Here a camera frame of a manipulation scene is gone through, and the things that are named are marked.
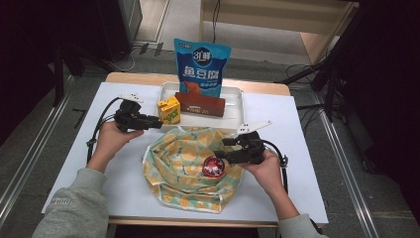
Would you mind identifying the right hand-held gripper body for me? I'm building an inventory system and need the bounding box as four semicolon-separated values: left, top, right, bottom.
236;120;273;167

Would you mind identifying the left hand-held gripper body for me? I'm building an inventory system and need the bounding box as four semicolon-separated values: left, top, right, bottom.
113;93;147;133

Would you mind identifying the red round can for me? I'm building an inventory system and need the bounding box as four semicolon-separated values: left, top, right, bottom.
201;156;228;179

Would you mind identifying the yellow drink carton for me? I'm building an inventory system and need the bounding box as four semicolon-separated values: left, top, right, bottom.
156;96;182;126

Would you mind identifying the white plastic tray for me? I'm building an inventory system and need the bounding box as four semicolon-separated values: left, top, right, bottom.
159;81;247;131

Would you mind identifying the brown rectangular box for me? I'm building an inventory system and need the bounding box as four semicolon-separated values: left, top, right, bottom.
173;91;227;118

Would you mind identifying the green yellow patterned cloth bag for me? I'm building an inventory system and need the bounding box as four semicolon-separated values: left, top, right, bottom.
142;126;248;214

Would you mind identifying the blue snack pouch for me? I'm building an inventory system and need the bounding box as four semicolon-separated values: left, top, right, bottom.
173;38;233;99

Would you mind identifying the person's right hand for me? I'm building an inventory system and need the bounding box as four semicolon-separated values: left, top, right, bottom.
238;149;285;194

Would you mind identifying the person's left hand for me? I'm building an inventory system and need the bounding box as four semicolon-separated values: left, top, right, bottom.
93;120;146;165

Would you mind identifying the white table mat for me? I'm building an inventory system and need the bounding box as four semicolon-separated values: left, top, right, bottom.
41;81;330;224

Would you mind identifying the black metal stand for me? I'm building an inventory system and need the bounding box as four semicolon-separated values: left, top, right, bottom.
276;33;365;115
52;39;117;107

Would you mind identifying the dark cabinet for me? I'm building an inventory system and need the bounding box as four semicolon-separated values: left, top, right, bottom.
93;0;144;62

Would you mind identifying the light wooden bench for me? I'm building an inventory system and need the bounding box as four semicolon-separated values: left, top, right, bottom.
197;0;361;65

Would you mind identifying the black curtain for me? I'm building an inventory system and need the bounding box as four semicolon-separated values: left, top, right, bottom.
330;0;420;219

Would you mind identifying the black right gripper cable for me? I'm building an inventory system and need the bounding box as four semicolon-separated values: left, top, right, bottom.
262;139;290;194

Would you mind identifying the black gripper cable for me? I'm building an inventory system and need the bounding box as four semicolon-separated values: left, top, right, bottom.
262;139;290;194
85;96;122;164

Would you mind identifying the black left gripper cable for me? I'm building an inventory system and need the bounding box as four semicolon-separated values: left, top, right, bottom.
85;96;122;164

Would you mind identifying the white floor cable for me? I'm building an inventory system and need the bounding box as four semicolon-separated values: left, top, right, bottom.
108;49;137;73

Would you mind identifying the metal floor rail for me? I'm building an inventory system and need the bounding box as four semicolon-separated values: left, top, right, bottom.
310;88;380;238
0;75;75;229

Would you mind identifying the black hanging cable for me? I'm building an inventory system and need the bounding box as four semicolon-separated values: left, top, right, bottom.
189;0;222;56

